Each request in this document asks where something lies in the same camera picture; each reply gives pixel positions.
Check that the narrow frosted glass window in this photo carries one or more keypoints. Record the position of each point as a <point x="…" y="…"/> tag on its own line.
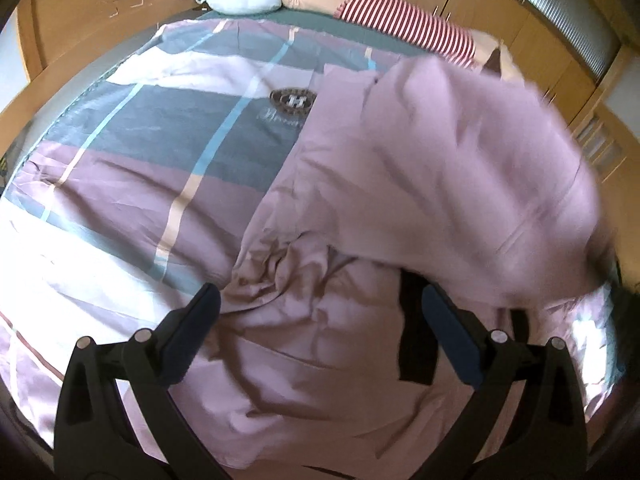
<point x="575" y="10"/>

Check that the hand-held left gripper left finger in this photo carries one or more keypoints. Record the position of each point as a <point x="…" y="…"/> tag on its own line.
<point x="192" y="331"/>

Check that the green patterned mattress cover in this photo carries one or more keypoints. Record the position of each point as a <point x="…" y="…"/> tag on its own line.
<point x="310" y="21"/>

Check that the pink hooded jacket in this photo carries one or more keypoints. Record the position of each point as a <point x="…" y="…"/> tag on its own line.
<point x="400" y="185"/>

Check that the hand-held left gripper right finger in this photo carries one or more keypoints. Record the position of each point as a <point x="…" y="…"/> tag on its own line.
<point x="451" y="331"/>

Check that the plaid pink grey bed sheet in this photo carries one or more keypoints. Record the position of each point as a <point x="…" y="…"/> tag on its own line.
<point x="125" y="160"/>

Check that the wooden wall cabinets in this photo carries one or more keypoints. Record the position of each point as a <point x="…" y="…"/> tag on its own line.
<point x="500" y="7"/>

